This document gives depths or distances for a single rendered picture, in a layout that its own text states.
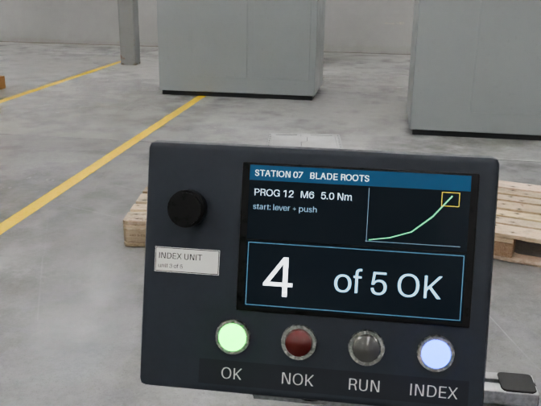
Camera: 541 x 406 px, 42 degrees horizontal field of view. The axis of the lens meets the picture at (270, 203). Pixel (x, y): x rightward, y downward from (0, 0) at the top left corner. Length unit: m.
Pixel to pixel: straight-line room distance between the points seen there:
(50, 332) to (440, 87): 4.38
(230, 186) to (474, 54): 5.94
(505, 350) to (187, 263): 2.46
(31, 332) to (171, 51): 5.67
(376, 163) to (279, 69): 7.53
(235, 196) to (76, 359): 2.29
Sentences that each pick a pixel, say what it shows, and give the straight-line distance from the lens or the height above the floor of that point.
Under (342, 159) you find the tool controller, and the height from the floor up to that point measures 1.25.
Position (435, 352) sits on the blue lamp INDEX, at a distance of 0.53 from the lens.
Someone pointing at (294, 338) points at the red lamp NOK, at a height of 1.12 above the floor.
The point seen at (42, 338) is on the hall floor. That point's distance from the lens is 2.97.
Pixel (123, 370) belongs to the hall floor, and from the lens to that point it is 2.69.
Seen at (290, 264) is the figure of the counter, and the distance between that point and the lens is 0.53.
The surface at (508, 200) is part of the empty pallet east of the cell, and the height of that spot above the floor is 0.14.
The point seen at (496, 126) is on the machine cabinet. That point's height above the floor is 0.12.
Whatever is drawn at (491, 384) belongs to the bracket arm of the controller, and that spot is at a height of 1.06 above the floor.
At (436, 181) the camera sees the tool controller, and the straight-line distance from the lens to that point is 0.52.
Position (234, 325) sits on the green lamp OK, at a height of 1.13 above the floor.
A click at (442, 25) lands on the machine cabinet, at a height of 0.96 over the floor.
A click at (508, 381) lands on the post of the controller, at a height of 1.06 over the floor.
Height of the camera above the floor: 1.38
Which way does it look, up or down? 18 degrees down
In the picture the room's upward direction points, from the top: 1 degrees clockwise
